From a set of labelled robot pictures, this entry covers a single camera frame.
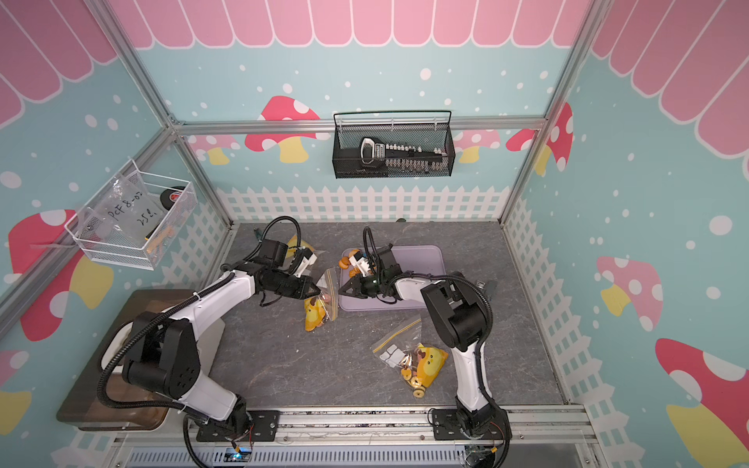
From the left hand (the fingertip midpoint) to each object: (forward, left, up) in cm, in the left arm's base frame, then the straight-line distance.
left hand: (317, 295), depth 87 cm
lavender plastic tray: (+23, -35, -12) cm, 44 cm away
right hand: (+3, -6, -3) cm, 8 cm away
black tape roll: (+18, +40, +23) cm, 50 cm away
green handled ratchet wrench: (+33, +31, -10) cm, 47 cm away
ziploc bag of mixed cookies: (-2, -2, -3) cm, 4 cm away
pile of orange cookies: (+19, -5, -9) cm, 21 cm away
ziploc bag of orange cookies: (+5, +4, +17) cm, 18 cm away
